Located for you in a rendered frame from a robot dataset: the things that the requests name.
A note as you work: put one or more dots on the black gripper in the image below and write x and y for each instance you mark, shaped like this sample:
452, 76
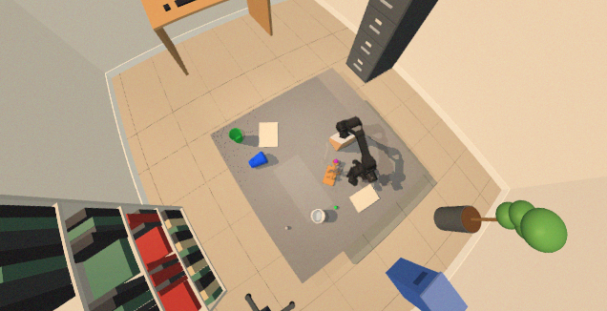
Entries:
354, 172

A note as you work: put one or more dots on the white cup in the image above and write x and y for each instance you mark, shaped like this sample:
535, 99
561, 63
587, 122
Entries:
317, 216

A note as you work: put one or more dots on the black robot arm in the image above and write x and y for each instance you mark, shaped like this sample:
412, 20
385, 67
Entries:
368, 164

